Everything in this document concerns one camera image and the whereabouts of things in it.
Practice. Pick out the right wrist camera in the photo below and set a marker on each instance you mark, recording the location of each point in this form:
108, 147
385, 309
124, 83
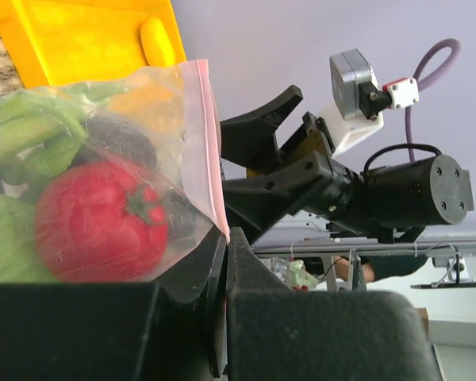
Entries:
359, 100

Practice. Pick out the yellow plastic tray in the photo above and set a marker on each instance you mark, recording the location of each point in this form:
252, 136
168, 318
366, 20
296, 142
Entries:
54, 43

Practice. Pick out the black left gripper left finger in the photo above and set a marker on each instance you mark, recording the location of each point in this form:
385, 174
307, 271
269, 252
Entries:
169, 329

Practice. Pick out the aluminium rail frame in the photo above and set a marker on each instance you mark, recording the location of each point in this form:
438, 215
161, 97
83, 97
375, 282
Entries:
451, 256

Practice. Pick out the clear zip top bag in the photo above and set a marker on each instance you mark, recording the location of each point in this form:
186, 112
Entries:
175, 108

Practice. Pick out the yellow lemon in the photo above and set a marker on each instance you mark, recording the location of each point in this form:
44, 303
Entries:
156, 44

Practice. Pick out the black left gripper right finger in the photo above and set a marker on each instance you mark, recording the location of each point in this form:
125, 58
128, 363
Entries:
276, 333

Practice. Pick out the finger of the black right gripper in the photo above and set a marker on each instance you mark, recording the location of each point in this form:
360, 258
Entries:
249, 139

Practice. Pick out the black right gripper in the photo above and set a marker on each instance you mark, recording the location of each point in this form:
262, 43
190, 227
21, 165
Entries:
402, 190

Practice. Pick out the red tomato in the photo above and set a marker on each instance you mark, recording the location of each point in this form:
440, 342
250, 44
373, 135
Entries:
101, 222

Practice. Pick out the green celery stalk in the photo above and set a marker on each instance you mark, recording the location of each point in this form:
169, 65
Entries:
31, 117

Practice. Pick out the green cabbage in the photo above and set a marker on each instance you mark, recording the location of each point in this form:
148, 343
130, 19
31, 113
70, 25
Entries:
19, 261

